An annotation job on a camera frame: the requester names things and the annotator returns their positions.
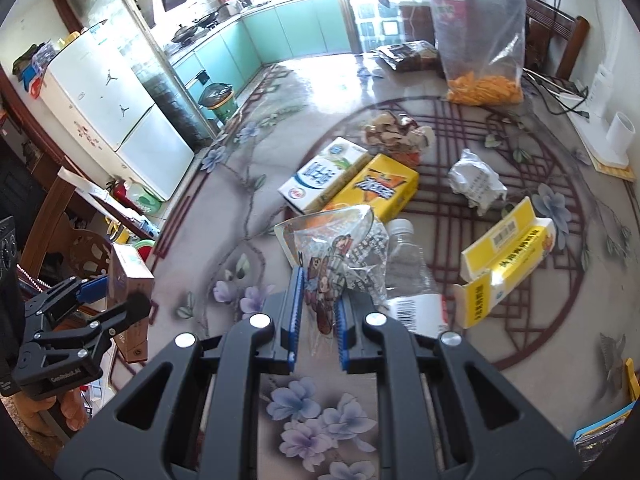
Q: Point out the dark snack package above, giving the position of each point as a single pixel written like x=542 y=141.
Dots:
x=409 y=56

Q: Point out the clear zip bag orange snacks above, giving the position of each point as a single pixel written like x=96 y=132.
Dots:
x=494 y=54

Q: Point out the teal kitchen cabinets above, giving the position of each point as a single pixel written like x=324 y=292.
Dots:
x=237 y=49

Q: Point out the clear cartoon plastic wrapper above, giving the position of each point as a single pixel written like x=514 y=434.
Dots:
x=337 y=249

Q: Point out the white desk lamp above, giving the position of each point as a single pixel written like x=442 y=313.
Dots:
x=607 y=140

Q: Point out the white two-door refrigerator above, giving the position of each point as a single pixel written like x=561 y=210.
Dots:
x=95 y=95

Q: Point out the plastic bottle red label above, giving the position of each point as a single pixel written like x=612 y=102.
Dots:
x=449 y=18

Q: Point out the dark wooden chair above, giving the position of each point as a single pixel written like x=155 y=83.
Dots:
x=553 y=39

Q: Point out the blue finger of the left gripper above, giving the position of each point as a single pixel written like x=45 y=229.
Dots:
x=63 y=299
x=111 y=321

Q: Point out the green trash bin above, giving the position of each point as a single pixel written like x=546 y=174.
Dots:
x=219 y=99

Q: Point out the black wok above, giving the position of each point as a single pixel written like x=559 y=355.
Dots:
x=184 y=34

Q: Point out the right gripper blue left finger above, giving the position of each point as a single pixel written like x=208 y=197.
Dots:
x=191 y=413

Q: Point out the carved wooden chair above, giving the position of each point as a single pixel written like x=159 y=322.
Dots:
x=86 y=253

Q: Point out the red green plastic stool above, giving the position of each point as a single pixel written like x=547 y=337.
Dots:
x=144 y=248

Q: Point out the items on top of refrigerator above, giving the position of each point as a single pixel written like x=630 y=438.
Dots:
x=29 y=68

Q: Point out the brown cigarette pack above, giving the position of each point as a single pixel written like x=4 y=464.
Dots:
x=131 y=282

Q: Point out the yellow medicine box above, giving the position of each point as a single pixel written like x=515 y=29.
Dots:
x=496 y=263

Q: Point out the white blue milk carton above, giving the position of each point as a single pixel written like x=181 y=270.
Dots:
x=312 y=186

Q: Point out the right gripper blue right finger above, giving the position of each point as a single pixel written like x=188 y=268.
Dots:
x=444 y=412

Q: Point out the colourful wrapper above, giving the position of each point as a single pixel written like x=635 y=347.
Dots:
x=399 y=137

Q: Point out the clear water bottle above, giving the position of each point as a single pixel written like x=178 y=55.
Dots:
x=412 y=295

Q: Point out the white power strip with cables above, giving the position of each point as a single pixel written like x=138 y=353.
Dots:
x=558 y=100

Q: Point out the white paper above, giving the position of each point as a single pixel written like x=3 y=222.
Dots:
x=476 y=181

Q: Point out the yellow orange drink carton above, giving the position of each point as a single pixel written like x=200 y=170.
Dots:
x=384 y=184

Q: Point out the blue booklet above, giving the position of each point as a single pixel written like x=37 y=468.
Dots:
x=592 y=440

